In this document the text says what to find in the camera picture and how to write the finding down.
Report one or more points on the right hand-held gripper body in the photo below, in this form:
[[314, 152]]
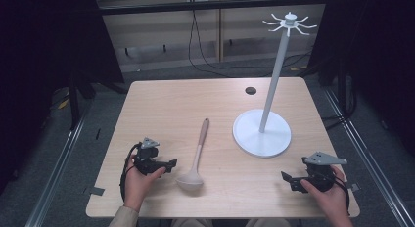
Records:
[[321, 170]]

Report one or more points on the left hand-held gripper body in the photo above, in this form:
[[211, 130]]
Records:
[[148, 155]]

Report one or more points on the beige silicone ladle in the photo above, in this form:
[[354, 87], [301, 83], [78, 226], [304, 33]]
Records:
[[195, 161]]

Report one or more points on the white utensil rack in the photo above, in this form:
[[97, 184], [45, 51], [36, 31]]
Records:
[[262, 135]]

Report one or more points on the person's right hand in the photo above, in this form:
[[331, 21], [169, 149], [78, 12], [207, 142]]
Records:
[[331, 201]]

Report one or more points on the person's left hand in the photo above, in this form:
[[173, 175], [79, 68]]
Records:
[[138, 188]]

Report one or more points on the black stand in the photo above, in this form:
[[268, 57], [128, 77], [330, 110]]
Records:
[[76, 90]]

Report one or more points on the dark curtain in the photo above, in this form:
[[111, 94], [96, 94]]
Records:
[[372, 57], [49, 57]]

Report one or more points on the metal floor rail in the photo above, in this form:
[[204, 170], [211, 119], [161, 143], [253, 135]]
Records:
[[368, 158], [55, 174]]

